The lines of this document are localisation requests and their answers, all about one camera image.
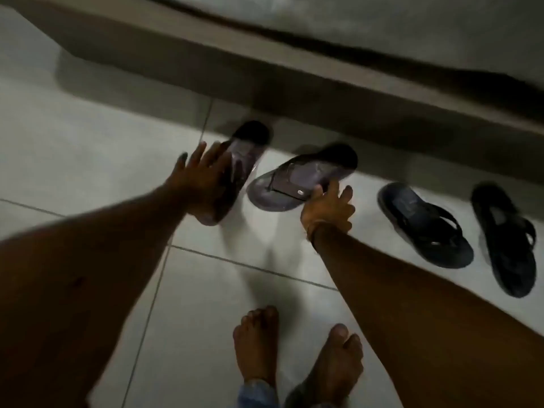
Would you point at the person's right fingers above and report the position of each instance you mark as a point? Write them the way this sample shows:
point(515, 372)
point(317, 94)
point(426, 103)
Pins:
point(335, 195)

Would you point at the person's right hand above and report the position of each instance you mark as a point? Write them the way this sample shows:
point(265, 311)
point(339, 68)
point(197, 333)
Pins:
point(327, 210)

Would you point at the person's right forearm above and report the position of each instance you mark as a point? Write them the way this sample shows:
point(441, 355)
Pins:
point(403, 318)

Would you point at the blue jeans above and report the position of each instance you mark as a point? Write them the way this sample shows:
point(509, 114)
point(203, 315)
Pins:
point(257, 395)

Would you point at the purple flip-flop sandal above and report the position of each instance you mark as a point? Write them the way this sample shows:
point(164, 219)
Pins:
point(293, 176)
point(251, 150)

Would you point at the person's right foot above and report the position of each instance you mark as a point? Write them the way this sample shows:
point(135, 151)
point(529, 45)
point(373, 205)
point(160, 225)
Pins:
point(333, 369)

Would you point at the person's left foot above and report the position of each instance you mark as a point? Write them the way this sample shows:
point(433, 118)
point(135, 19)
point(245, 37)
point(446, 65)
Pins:
point(257, 348)

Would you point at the person's foot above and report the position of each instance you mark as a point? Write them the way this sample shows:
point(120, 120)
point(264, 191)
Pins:
point(333, 369)
point(257, 348)

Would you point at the person's left hand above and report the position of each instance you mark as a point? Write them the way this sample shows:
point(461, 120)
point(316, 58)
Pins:
point(199, 186)

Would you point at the grey mattress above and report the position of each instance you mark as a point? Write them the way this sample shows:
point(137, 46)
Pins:
point(403, 25)

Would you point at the person's left forearm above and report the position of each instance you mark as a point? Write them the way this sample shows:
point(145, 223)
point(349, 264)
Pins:
point(85, 284)

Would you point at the brown wooden bed frame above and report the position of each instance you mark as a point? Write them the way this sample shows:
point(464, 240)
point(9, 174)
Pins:
point(263, 80)

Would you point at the person's left fingers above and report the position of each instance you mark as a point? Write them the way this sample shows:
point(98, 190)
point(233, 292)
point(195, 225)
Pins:
point(203, 159)

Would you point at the thread wristband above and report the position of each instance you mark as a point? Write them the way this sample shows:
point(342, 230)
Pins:
point(316, 228)

